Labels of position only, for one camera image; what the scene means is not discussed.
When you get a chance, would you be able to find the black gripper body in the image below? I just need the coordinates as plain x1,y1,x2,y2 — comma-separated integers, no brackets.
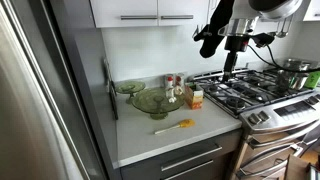
225,36,249,52

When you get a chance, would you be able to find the yellow smiley silicone spatula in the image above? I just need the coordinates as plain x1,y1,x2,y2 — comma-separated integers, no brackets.
154,119,195,135

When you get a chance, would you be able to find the grey top drawer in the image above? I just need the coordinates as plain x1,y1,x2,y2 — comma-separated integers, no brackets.
121,129,242,180

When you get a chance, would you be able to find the grey drawer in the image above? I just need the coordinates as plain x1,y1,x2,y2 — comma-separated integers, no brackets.
121,129,242,180
160,154,231,180

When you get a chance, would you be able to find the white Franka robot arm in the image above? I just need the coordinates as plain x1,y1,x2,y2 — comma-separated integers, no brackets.
218,0,303,81

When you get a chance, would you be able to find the grey lower drawer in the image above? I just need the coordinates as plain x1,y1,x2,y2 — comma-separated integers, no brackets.
160,154,231,180

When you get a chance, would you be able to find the orange white carton box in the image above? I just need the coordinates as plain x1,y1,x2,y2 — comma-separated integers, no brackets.
185,83,203,110

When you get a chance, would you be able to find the steel pot on stove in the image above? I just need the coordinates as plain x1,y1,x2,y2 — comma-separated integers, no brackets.
276,59,315,90

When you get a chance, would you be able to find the red lid tin can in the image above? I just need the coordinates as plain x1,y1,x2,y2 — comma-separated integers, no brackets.
165,74,174,89

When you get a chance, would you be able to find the stainless gas stove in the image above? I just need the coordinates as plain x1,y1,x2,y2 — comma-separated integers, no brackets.
188,68,320,180

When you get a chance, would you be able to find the green bottle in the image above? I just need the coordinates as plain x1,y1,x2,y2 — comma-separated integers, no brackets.
305,71,320,89

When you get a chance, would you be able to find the large green glass cake stand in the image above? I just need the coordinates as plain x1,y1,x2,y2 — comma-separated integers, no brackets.
132,88,184,120

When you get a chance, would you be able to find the small green glass cake stand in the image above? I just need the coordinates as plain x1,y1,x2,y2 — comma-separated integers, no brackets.
116,81,146,104

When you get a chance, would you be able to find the magnetic knife rack with knives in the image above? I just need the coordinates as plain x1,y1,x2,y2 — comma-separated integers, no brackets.
103,58,118,120

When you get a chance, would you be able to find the white upper cabinet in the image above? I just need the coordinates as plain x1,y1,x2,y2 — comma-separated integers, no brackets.
90,0,219,28

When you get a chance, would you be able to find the stainless steel refrigerator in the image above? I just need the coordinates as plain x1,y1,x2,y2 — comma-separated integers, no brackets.
0,0,109,180

